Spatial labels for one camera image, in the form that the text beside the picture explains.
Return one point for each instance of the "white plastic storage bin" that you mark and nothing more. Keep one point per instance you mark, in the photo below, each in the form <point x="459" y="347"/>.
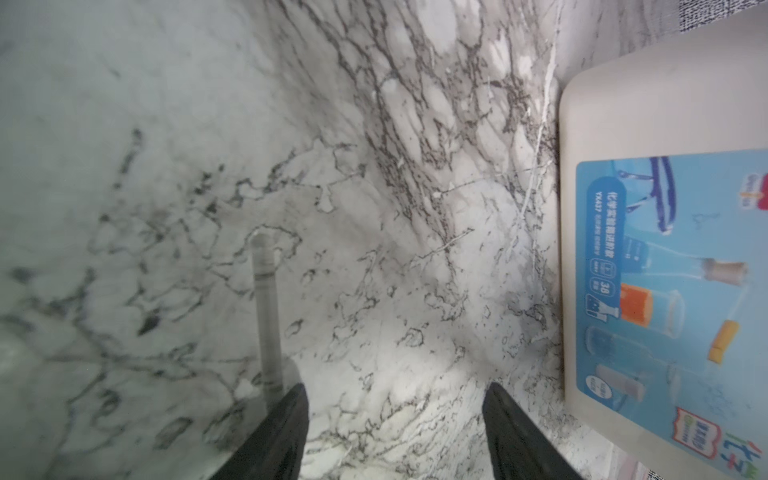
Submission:
<point x="663" y="189"/>

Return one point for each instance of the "white glass stirring rod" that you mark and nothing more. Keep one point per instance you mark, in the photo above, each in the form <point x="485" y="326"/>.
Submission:
<point x="267" y="313"/>

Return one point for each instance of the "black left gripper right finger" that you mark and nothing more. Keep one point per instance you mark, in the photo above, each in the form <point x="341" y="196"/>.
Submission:
<point x="518" y="449"/>

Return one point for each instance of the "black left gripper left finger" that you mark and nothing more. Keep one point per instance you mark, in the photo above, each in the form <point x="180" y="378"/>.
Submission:
<point x="275" y="450"/>

